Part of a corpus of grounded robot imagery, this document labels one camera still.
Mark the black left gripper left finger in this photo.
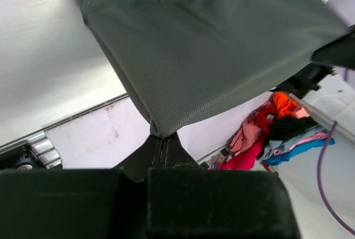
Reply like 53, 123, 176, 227
1, 136, 162, 238

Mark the pile of colourful clothes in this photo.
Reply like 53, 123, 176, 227
217, 92, 328, 170

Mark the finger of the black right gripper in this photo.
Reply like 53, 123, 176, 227
311, 25, 355, 70

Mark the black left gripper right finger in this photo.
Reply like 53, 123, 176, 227
146, 136, 301, 238

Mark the dark grey t shirt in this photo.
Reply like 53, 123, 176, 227
77, 0, 348, 138

